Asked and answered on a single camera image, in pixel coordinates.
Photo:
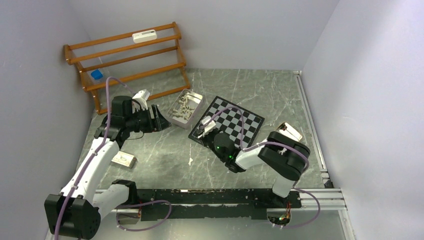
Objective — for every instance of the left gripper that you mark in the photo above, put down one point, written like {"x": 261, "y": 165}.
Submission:
{"x": 158, "y": 122}

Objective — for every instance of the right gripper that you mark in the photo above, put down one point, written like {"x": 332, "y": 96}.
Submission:
{"x": 204, "y": 138}

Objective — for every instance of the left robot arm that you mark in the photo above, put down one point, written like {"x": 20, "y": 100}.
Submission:
{"x": 77, "y": 211}

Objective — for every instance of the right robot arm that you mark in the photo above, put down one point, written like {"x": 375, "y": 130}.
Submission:
{"x": 286, "y": 156}

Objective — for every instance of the pink tin of white pieces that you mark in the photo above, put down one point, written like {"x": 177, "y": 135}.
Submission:
{"x": 184, "y": 109}

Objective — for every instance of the gold tin of black pieces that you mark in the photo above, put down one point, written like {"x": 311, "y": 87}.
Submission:
{"x": 287, "y": 130}

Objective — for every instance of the chessboard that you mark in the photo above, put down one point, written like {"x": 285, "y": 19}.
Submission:
{"x": 241, "y": 125}

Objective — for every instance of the small card box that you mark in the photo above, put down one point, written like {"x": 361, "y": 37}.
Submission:
{"x": 124, "y": 159}

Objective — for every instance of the wooden shelf rack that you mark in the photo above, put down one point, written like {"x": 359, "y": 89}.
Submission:
{"x": 118, "y": 56}

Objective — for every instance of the blue cap container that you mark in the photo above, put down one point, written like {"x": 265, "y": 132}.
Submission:
{"x": 96, "y": 75}

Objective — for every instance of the white box on rack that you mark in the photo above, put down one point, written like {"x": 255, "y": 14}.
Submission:
{"x": 144, "y": 36}

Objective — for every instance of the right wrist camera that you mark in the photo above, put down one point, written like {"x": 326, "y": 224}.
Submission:
{"x": 207, "y": 125}

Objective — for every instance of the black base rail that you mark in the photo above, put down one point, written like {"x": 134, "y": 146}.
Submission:
{"x": 253, "y": 203}

